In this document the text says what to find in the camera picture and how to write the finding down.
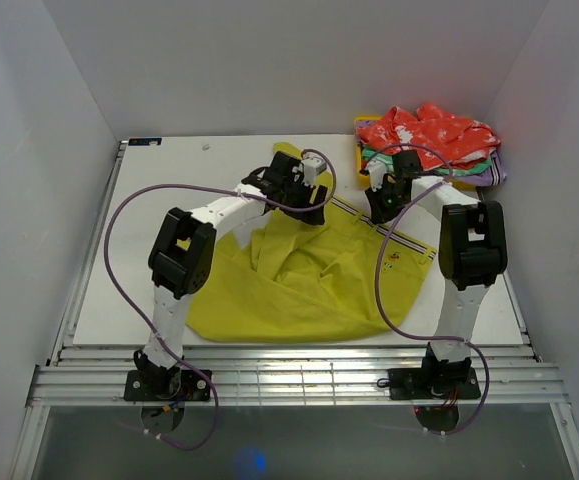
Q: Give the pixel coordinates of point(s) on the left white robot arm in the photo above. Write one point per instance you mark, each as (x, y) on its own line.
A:
(182, 255)

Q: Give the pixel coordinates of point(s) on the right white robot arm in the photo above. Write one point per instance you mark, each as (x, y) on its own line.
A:
(471, 254)

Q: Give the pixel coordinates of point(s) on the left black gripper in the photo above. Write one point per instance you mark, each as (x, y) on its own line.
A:
(306, 190)

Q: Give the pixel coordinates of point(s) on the red white patterned garment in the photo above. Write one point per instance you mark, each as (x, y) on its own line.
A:
(437, 135)

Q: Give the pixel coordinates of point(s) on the green folded garment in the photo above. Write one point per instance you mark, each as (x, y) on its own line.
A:
(469, 168)

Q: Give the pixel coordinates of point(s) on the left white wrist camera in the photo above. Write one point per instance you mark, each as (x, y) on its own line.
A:
(311, 167)

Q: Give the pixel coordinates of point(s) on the purple striped garment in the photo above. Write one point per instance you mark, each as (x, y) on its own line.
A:
(484, 173)

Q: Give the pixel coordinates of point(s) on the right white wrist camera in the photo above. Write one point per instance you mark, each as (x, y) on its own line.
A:
(371, 174)

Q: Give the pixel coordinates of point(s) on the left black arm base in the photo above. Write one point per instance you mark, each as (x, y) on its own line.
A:
(178, 386)

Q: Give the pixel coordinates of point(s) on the yellow-green trousers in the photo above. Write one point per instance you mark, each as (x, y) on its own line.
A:
(277, 280)

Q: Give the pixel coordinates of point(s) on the blue label sticker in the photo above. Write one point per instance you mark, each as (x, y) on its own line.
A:
(145, 141)

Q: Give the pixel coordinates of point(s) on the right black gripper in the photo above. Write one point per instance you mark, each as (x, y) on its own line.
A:
(381, 215)

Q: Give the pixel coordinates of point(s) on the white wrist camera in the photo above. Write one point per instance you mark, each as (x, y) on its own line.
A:
(311, 167)
(371, 174)

